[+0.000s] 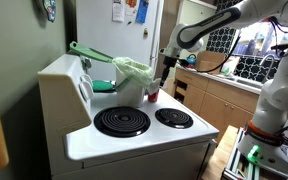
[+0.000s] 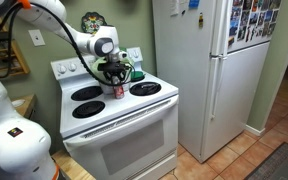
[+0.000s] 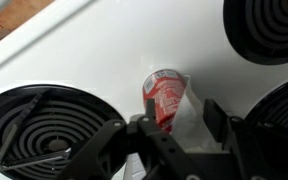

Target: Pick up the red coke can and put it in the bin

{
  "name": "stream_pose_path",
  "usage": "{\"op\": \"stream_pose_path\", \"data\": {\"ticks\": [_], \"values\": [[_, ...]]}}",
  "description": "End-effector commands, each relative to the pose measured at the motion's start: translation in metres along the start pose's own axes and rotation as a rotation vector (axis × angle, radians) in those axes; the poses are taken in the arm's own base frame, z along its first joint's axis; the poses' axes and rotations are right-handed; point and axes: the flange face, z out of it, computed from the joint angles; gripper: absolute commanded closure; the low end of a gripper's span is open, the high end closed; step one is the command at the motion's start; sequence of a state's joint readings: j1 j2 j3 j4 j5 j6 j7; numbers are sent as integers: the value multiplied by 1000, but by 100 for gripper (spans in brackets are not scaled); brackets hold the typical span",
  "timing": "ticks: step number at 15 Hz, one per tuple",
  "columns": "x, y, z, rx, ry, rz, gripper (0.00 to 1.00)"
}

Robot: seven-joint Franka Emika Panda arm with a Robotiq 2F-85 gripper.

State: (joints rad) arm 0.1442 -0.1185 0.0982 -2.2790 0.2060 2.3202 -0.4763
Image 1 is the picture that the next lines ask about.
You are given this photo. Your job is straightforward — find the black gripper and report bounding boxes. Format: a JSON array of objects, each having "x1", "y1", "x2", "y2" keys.
[{"x1": 159, "y1": 56, "x2": 178, "y2": 88}]

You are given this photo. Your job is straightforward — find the red coke can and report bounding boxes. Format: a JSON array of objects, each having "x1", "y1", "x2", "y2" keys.
[{"x1": 147, "y1": 90, "x2": 160, "y2": 103}]

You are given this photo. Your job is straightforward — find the pale green bin liner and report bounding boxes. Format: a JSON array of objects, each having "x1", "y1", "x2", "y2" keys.
[{"x1": 112, "y1": 56, "x2": 154, "y2": 89}]

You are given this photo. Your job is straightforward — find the white trash bin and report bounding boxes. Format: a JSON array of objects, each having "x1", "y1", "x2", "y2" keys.
[{"x1": 116, "y1": 68, "x2": 147, "y2": 108}]

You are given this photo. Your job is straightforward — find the blue kettle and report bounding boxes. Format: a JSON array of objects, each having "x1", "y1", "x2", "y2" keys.
[{"x1": 185, "y1": 53, "x2": 198, "y2": 67}]

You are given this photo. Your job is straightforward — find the small black coil burner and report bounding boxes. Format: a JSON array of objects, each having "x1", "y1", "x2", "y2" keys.
[{"x1": 154, "y1": 107, "x2": 194, "y2": 130}]

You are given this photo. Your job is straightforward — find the large cardboard box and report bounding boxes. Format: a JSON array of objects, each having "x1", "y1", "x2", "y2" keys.
[{"x1": 195, "y1": 50, "x2": 233, "y2": 75}]

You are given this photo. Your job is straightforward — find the wooden kitchen base cabinets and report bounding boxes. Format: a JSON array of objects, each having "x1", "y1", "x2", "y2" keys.
[{"x1": 174, "y1": 66, "x2": 262, "y2": 144}]

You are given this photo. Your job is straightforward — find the large black coil burner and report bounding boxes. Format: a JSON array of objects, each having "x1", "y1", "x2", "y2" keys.
[{"x1": 93, "y1": 106, "x2": 152, "y2": 139}]

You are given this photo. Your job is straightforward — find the white green package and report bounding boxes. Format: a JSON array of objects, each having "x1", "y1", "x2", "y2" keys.
[{"x1": 221, "y1": 64, "x2": 233, "y2": 76}]

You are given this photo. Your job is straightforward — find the teal green cloth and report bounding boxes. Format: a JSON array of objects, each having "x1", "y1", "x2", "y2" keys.
[{"x1": 91, "y1": 79, "x2": 117, "y2": 93}]

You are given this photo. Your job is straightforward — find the blue paper sheet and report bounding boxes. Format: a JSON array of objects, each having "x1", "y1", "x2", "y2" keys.
[{"x1": 135, "y1": 0, "x2": 150, "y2": 24}]

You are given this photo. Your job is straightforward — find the white refrigerator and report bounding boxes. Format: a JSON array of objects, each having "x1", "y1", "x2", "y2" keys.
[{"x1": 75, "y1": 0, "x2": 165, "y2": 83}]

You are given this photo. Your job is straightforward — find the white electric stove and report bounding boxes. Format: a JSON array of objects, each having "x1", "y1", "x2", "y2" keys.
[{"x1": 37, "y1": 53, "x2": 220, "y2": 180}]

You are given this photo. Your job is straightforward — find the cream tall cabinet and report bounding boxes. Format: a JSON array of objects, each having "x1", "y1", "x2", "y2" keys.
[{"x1": 177, "y1": 0, "x2": 218, "y2": 26}]

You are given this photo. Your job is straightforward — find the white stove knob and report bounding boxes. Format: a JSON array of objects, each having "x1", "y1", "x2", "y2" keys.
[
  {"x1": 78, "y1": 80, "x2": 94, "y2": 101},
  {"x1": 81, "y1": 73, "x2": 93, "y2": 87}
]

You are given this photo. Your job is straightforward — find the white paper with orange print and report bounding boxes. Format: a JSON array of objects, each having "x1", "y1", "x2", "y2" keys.
[{"x1": 124, "y1": 0, "x2": 139, "y2": 17}]

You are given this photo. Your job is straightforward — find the white paper note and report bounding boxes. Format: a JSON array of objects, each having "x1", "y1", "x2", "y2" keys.
[{"x1": 112, "y1": 0, "x2": 125, "y2": 23}]

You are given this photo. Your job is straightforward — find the kitchen window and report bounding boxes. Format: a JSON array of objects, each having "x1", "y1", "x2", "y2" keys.
[{"x1": 235, "y1": 21, "x2": 288, "y2": 58}]

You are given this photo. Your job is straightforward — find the chrome sink faucet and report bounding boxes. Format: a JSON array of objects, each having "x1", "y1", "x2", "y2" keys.
[{"x1": 259, "y1": 53, "x2": 278, "y2": 84}]

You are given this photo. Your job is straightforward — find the black clamp bar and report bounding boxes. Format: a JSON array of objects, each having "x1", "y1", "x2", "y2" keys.
[{"x1": 271, "y1": 42, "x2": 288, "y2": 53}]

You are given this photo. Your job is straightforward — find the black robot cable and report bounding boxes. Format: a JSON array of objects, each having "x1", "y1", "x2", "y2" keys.
[{"x1": 197, "y1": 18, "x2": 288, "y2": 74}]

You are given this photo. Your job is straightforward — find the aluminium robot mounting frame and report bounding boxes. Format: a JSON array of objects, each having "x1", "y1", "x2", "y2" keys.
[{"x1": 222, "y1": 128, "x2": 288, "y2": 180}]

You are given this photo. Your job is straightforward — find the colourful round wall decoration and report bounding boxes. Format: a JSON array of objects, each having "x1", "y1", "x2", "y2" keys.
[{"x1": 42, "y1": 0, "x2": 57, "y2": 23}]

